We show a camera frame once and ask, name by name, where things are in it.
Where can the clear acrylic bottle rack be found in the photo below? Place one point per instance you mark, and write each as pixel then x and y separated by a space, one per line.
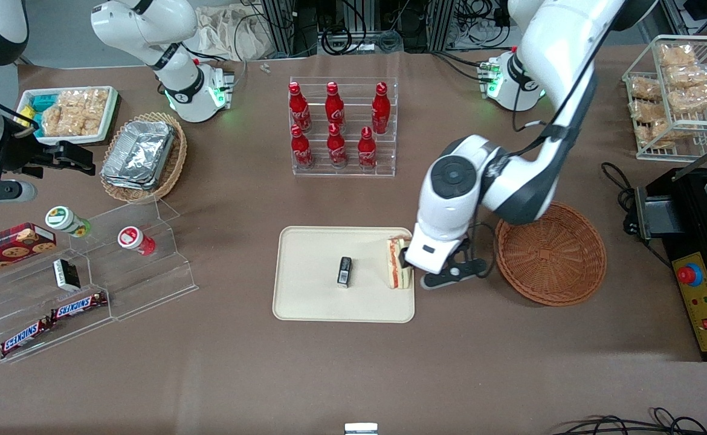
pixel 350 172

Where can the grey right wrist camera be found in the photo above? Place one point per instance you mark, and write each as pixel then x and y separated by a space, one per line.
pixel 3 192

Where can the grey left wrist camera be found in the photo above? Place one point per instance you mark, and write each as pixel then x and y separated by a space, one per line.
pixel 450 277

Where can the red cola bottle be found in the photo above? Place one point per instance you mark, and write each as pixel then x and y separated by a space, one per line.
pixel 380 112
pixel 334 109
pixel 300 109
pixel 301 151
pixel 367 154
pixel 336 151

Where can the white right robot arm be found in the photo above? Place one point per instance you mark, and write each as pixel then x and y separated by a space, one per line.
pixel 148 24

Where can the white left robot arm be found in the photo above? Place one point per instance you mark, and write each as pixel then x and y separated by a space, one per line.
pixel 562 54

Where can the light oval wicker basket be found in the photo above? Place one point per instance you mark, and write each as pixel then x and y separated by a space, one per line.
pixel 175 163

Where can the aluminium frame post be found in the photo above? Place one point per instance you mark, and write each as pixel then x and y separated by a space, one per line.
pixel 284 27

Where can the small black white box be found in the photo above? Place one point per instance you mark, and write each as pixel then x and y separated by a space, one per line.
pixel 66 275

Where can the red emergency stop button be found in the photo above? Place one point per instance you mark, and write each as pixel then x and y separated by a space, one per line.
pixel 689 275

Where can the green snack pack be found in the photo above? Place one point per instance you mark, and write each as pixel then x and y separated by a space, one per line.
pixel 42 103

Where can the fried snack bag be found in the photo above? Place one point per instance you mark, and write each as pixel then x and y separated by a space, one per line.
pixel 692 99
pixel 645 89
pixel 648 110
pixel 677 55
pixel 655 134
pixel 687 75

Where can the brown wicker basket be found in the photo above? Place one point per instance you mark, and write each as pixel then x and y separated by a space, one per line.
pixel 553 254

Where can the rice cracker bag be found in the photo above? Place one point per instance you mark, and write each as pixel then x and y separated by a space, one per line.
pixel 57 121
pixel 90 106

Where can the beige cloth bag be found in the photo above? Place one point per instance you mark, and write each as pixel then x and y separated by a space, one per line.
pixel 232 33

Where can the black table appliance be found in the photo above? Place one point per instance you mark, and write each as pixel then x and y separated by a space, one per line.
pixel 692 241

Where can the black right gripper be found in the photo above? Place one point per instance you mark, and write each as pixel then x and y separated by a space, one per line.
pixel 16 156

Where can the triangular sandwich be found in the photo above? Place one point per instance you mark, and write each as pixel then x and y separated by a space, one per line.
pixel 394 266

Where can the beige plastic tray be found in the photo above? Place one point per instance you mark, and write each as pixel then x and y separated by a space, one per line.
pixel 311 278

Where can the white rectangular snack tray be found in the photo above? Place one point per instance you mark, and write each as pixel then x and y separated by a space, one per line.
pixel 106 121

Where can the red yogurt bottle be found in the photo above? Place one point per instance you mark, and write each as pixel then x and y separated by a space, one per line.
pixel 133 239

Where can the red cookie box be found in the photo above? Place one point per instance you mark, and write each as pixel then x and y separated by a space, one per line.
pixel 3 249

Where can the clear acrylic step shelf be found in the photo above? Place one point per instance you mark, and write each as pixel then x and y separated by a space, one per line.
pixel 142 284

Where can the aluminium foil container stack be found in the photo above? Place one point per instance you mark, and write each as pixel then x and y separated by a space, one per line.
pixel 139 151

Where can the green yogurt bottle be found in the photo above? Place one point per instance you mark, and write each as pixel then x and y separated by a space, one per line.
pixel 63 220

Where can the Snickers chocolate bar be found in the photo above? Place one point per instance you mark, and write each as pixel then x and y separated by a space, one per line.
pixel 78 306
pixel 24 337

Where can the white black device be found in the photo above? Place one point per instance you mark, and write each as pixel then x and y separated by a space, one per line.
pixel 361 429

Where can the grey power box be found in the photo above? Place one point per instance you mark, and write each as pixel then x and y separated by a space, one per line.
pixel 658 217

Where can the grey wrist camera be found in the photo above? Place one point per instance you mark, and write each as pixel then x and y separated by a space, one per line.
pixel 450 277
pixel 3 192

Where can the small black packet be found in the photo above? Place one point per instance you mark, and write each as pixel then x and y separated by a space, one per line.
pixel 344 272

